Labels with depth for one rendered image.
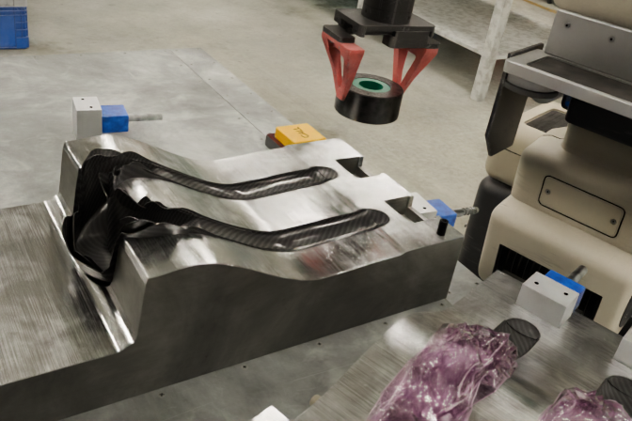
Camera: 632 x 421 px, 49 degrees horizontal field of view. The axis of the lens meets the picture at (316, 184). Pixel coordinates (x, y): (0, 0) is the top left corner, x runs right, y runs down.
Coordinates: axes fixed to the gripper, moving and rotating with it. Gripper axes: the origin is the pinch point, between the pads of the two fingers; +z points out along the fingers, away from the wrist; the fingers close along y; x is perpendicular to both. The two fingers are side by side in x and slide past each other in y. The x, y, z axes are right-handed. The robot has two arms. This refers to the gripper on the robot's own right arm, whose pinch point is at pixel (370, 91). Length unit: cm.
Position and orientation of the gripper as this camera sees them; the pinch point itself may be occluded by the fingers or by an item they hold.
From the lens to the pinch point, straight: 84.5
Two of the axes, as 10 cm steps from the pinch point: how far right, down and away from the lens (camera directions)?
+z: -1.6, 8.7, 4.7
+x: 4.6, 4.9, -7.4
